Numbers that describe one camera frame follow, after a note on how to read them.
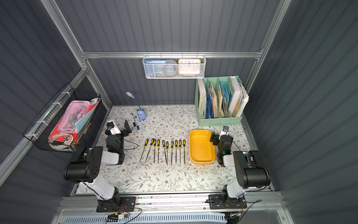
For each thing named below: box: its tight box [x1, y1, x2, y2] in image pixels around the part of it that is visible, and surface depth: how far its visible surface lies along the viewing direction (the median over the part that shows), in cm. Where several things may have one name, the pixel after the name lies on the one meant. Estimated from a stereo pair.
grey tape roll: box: [163, 59, 178, 77], surface depth 89 cm
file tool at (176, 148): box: [174, 140, 179, 165], surface depth 97 cm
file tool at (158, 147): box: [157, 139, 161, 164], surface depth 98 cm
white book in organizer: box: [228, 76, 244, 118], surface depth 101 cm
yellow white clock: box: [178, 58, 202, 77], surface depth 90 cm
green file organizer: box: [194, 75, 243, 127], surface depth 101 cm
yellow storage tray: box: [188, 129, 216, 165], surface depth 98 cm
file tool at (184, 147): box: [182, 139, 186, 164], surface depth 98 cm
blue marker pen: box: [134, 115, 140, 131], surface depth 110 cm
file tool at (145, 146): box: [139, 138, 149, 163], surface depth 98 cm
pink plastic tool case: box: [57, 100, 91, 133], surface depth 74 cm
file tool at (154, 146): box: [153, 139, 157, 164], surface depth 96 cm
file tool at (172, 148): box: [170, 140, 174, 166], surface depth 96 cm
